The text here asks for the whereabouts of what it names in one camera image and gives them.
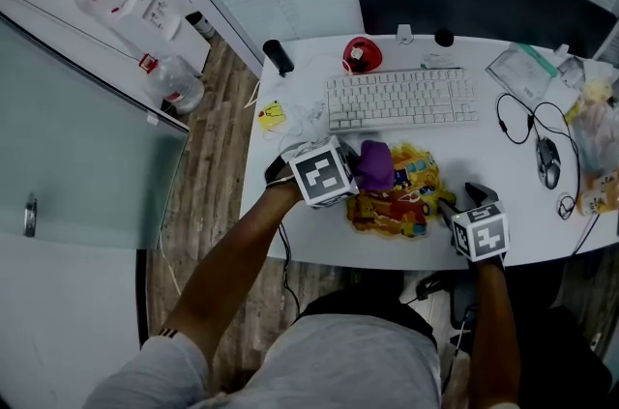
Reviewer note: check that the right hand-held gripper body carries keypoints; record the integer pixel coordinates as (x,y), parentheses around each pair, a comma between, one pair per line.
(483,235)

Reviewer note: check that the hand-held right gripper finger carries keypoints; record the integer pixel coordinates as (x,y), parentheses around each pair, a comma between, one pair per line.
(447,211)
(481,195)

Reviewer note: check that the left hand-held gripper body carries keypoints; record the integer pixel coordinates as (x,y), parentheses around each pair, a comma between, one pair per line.
(321,175)

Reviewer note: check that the purple cloth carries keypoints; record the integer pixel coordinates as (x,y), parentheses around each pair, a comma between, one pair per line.
(377,165)

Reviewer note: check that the colourful printed cloth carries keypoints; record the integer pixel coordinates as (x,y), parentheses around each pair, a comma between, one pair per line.
(406,204)

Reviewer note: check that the person's left forearm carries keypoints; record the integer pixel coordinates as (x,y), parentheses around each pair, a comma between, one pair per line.
(227,291)

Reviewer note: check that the person's right forearm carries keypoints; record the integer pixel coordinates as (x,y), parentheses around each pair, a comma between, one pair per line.
(493,339)

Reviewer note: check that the grey computer mouse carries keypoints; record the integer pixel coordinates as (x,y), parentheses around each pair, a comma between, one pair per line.
(548,163)

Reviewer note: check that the white keyboard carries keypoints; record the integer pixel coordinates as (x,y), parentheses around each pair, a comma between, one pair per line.
(401,100)

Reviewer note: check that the yellow small toy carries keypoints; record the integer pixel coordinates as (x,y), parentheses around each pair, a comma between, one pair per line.
(272,115)

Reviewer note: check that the red round gadget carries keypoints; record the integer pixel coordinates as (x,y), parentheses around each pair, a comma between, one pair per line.
(362,54)

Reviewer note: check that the orange drink bottle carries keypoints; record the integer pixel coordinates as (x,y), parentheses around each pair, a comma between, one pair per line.
(599,196)

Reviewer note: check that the person's black trousers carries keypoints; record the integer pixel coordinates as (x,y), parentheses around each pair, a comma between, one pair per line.
(362,303)

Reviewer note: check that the black cylinder bottle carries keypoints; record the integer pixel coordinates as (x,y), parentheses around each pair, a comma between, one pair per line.
(279,56)

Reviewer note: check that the clear zip bag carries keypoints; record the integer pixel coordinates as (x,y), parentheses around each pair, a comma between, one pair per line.
(520,73)

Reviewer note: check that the small paper card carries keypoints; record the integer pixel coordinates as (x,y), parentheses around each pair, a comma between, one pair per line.
(437,60)

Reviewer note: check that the plastic snack bag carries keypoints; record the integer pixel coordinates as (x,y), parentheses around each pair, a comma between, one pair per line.
(597,131)

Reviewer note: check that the small white stand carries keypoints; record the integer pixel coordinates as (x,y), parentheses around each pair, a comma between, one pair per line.
(405,34)

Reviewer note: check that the black office chair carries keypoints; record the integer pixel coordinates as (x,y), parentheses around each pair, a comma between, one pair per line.
(561,349)

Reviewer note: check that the small black round speaker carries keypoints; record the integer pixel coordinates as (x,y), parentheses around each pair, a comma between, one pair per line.
(444,37)

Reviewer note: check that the small clear box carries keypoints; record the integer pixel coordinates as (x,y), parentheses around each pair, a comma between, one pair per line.
(572,71)

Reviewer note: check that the clear water jug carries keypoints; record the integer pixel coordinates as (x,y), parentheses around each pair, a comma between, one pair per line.
(176,83)

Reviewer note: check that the person's white shirt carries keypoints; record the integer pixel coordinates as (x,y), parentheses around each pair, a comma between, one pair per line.
(348,363)

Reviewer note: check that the black monitor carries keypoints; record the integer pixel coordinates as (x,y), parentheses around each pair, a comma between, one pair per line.
(483,6)

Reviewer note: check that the small black-white bin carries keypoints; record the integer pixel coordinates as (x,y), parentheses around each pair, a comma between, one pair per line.
(200,25)

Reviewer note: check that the white water dispenser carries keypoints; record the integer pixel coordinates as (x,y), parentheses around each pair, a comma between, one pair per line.
(155,18)

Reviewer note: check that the frosted glass door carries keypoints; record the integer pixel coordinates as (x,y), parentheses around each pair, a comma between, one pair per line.
(87,141)

